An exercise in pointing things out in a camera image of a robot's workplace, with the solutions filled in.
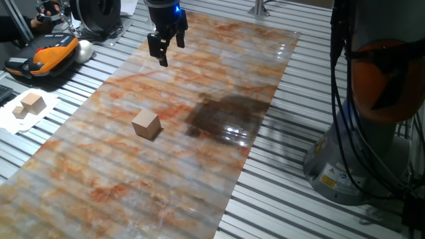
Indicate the black and silver handheld device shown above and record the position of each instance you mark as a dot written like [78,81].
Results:
[50,6]

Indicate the orange and black teach pendant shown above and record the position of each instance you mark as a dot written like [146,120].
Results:
[50,54]

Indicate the marble patterned glossy mat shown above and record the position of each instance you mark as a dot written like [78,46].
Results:
[199,166]

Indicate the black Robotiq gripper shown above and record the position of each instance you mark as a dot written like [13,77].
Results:
[164,18]

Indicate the large wooden cube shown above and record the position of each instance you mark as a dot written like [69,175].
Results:
[33,103]

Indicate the wooden cube block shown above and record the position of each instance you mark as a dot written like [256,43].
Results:
[146,124]

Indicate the aluminium frame bar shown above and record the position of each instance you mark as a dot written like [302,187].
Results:
[16,20]

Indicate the black round device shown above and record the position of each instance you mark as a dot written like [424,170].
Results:
[96,15]

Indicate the metal post foot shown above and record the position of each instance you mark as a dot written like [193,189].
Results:
[258,8]

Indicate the small wooden cube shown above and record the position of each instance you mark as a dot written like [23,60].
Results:
[20,113]

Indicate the white paper towel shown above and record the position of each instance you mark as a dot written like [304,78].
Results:
[20,127]

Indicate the person's hand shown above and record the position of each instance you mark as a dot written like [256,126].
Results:
[41,26]

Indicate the silver and orange robot arm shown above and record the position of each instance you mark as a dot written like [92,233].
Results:
[372,149]

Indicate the forearm in black sleeve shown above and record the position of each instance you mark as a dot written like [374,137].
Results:
[13,28]

